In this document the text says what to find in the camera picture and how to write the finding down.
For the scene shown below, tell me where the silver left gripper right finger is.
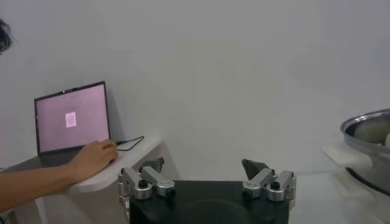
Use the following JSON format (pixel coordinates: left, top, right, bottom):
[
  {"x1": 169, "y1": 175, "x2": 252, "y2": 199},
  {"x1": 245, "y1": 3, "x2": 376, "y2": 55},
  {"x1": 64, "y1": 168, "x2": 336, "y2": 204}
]
[{"x1": 241, "y1": 158, "x2": 297, "y2": 202}]

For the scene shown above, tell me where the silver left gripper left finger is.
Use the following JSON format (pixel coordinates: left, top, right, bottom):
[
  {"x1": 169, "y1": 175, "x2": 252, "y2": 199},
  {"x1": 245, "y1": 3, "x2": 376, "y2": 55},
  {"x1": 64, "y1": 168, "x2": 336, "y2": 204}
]
[{"x1": 118, "y1": 156, "x2": 176, "y2": 214}]

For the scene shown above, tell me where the person's bare forearm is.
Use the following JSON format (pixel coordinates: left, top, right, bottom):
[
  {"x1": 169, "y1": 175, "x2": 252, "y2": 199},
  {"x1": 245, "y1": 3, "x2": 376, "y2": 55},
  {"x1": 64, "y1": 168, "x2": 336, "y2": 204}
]
[{"x1": 0, "y1": 163, "x2": 77, "y2": 214}]

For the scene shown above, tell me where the stainless steel steamer basket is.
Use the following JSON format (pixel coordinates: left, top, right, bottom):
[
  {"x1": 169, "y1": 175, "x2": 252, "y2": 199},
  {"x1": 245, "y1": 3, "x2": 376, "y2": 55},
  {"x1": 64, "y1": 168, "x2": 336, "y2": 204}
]
[{"x1": 322, "y1": 108, "x2": 390, "y2": 197}]

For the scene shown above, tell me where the person's bare hand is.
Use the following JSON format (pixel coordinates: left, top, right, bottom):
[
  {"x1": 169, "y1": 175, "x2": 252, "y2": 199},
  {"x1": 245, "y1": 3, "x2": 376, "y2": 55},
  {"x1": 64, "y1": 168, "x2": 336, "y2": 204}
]
[{"x1": 68, "y1": 139, "x2": 119, "y2": 184}]

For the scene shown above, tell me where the white side table with mouse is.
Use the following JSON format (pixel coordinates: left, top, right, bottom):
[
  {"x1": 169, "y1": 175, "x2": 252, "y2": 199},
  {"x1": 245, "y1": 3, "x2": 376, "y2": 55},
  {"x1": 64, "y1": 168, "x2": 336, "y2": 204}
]
[{"x1": 0, "y1": 136, "x2": 180, "y2": 224}]

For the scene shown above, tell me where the dark laptop with pale screen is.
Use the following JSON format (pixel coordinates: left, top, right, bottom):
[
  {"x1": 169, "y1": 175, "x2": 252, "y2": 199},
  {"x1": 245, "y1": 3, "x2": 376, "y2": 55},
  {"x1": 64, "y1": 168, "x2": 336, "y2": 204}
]
[{"x1": 34, "y1": 80, "x2": 112, "y2": 167}]

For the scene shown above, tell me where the black laptop cable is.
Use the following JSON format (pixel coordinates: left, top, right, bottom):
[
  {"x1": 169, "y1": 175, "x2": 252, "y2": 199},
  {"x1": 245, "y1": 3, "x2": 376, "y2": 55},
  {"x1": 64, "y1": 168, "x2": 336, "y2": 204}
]
[{"x1": 115, "y1": 135, "x2": 146, "y2": 152}]

